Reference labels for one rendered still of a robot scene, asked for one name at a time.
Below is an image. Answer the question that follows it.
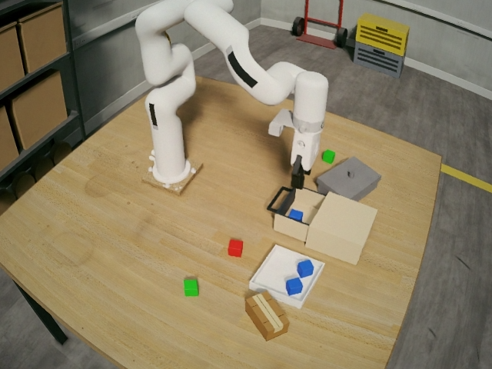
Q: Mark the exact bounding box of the blue block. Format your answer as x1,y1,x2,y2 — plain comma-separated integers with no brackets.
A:
297,259,314,278
285,278,303,296
288,209,304,221

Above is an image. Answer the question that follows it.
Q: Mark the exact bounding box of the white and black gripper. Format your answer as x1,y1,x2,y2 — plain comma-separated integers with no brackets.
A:
291,128,323,190

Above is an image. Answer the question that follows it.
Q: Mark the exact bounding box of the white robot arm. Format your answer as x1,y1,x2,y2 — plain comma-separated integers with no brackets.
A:
135,0,328,184

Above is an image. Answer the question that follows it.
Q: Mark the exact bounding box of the red block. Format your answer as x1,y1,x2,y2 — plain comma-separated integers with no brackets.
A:
228,240,243,258

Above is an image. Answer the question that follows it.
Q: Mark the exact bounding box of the green block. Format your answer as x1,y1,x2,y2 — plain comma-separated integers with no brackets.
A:
323,149,335,164
184,280,198,297

